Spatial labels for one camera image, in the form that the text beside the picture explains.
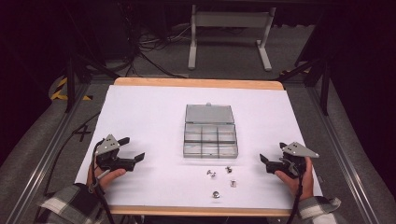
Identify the black metal stand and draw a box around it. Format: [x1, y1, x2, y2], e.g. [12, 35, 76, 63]
[63, 51, 121, 114]
[276, 55, 332, 117]

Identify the clear plastic compartment box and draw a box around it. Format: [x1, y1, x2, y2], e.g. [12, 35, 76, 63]
[182, 103, 239, 160]

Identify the person's right hand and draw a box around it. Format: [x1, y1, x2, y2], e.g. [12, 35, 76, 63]
[274, 156, 315, 201]

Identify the person's left hand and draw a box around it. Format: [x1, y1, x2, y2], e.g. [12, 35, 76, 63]
[86, 163, 127, 191]

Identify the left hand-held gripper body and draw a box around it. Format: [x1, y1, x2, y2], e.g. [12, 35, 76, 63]
[93, 133, 136, 173]

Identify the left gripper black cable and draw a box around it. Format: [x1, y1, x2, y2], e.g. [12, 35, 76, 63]
[89, 139, 117, 224]

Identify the white table cover sheet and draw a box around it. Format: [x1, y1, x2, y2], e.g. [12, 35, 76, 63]
[74, 84, 324, 210]

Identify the black floor cable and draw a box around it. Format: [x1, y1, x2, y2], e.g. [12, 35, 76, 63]
[42, 111, 103, 198]

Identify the white metal stand frame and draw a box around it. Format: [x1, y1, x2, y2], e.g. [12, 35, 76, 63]
[187, 4, 277, 72]

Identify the bundle of floor cables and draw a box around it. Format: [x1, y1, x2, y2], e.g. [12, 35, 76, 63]
[123, 18, 191, 79]

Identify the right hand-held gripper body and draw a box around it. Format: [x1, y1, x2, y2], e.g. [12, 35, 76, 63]
[266, 141, 320, 180]

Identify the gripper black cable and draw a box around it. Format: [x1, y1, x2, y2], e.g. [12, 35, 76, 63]
[89, 139, 117, 224]
[285, 172, 305, 224]

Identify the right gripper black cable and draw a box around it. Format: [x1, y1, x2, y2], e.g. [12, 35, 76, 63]
[285, 172, 305, 224]

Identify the yellow black hazard tape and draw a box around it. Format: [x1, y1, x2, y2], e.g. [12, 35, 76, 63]
[49, 77, 94, 102]

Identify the aluminium floor rail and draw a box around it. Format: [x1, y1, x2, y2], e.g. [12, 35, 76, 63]
[5, 83, 92, 224]
[305, 86, 380, 224]

